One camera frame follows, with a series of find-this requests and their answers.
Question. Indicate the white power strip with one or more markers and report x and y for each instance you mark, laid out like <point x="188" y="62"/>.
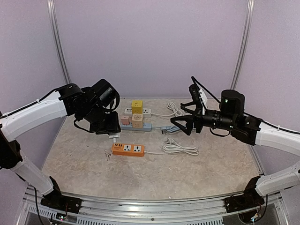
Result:
<point x="176" y="112"/>

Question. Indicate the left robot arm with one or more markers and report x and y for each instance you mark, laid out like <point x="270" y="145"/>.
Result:
<point x="96" y="104"/>

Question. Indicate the yellow cube socket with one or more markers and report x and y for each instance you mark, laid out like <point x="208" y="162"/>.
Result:
<point x="137" y="107"/>

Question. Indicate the aluminium frame post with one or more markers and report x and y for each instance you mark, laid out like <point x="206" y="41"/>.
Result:
<point x="244" y="43"/>
<point x="57" y="41"/>

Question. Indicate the orange power strip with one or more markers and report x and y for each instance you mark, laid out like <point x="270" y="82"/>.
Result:
<point x="137" y="150"/>

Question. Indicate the beige cube socket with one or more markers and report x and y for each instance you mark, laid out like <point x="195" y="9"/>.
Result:
<point x="137" y="120"/>

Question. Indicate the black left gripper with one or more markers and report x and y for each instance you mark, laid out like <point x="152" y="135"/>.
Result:
<point x="112" y="127"/>

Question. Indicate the front aluminium rail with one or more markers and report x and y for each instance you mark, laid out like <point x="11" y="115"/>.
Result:
<point x="109" y="211"/>

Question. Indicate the white charger with cable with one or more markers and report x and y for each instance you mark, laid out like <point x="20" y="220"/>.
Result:
<point x="114" y="137"/>

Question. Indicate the right aluminium frame post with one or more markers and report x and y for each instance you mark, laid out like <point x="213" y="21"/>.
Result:
<point x="244" y="43"/>

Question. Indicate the pink plug adapter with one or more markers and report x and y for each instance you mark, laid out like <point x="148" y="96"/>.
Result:
<point x="125" y="120"/>

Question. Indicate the left aluminium frame post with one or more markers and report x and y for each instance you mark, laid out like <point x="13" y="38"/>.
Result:
<point x="57" y="41"/>

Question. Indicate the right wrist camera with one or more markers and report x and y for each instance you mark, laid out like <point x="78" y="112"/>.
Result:
<point x="198" y="96"/>

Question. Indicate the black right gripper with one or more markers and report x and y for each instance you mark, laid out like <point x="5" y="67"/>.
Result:
<point x="197" y="121"/>

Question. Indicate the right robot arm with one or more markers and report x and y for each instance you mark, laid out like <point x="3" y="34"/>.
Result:
<point x="247" y="129"/>

